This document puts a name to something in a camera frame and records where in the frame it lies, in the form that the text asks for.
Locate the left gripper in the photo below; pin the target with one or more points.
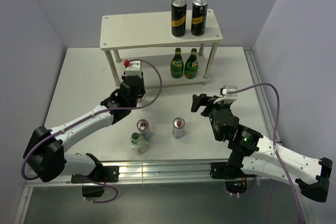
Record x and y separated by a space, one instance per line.
142 90

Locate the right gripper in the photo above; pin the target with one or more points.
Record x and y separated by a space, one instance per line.
202 99

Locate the green glass bottle back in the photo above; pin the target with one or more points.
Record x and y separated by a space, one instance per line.
191 65

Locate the green glass bottle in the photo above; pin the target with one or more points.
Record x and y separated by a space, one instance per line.
177 64
191 65

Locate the green glass bottle front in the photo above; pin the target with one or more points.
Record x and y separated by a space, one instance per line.
177 64

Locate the clear bottle green cap front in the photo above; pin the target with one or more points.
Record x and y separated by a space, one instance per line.
138 143

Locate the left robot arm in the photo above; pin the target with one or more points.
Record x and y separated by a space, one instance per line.
46 152

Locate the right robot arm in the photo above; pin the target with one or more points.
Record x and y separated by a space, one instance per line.
252 153

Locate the white two-tier shelf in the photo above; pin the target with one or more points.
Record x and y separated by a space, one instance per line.
148 36

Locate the silver can red top right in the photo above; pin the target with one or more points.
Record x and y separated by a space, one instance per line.
178 127

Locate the silver can red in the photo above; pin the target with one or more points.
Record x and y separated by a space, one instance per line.
178 127
144 128

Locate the silver can red top left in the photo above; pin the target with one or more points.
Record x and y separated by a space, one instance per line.
144 128

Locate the black can left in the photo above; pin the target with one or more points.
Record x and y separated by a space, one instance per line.
178 17

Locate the black can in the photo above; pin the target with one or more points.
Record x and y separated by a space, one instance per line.
199 13
178 17

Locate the black can right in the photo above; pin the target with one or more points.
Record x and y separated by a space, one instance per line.
199 13

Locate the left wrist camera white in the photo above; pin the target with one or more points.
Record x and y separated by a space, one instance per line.
132 68

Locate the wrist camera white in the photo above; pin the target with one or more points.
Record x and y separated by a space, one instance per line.
132 68
225 96

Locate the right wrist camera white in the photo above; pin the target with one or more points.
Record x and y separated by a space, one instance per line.
225 96

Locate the aluminium side rail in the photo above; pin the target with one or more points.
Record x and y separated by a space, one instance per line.
271 120

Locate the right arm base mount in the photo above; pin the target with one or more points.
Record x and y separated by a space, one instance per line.
236 182

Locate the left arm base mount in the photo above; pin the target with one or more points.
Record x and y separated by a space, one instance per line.
97 180

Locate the aluminium front rail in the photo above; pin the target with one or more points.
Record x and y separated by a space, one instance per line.
151 172

